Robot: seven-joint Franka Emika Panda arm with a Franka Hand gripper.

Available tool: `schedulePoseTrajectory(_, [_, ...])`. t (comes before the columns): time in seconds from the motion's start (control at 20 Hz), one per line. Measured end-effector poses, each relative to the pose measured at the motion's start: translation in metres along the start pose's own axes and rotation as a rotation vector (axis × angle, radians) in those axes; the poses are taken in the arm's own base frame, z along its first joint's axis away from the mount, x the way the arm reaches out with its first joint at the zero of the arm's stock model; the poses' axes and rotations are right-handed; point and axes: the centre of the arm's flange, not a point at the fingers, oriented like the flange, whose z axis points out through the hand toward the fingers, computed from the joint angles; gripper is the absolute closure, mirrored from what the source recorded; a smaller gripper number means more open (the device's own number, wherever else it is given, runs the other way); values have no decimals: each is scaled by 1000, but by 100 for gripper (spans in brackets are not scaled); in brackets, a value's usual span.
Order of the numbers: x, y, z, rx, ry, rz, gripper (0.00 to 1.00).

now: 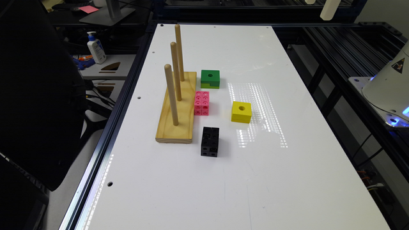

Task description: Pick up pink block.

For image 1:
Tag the pink interlocking cube block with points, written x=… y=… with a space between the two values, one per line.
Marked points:
x=201 y=103

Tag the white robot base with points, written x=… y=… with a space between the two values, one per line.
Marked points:
x=387 y=91

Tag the black interlocking cube block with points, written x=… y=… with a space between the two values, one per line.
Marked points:
x=210 y=141

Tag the green block with hole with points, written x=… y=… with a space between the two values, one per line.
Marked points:
x=210 y=79

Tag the yellow block with hole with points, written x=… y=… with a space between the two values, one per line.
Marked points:
x=241 y=112

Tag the wooden peg base board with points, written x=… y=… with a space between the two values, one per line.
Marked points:
x=182 y=133

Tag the front wooden peg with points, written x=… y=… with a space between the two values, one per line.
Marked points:
x=171 y=93

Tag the wooden peg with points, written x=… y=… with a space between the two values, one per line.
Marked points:
x=176 y=71
x=171 y=93
x=179 y=51

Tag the middle wooden peg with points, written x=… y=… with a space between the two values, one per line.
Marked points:
x=176 y=71

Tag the rear wooden peg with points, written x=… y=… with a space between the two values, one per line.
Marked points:
x=179 y=51

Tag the white lotion pump bottle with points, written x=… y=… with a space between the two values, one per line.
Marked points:
x=95 y=48

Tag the blue orange tool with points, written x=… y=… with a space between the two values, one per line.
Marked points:
x=84 y=62

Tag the grey monitor stand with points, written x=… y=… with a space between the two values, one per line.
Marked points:
x=108 y=15

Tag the pink sticky note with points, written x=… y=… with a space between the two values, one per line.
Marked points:
x=88 y=9

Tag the black office chair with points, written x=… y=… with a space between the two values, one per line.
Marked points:
x=42 y=94

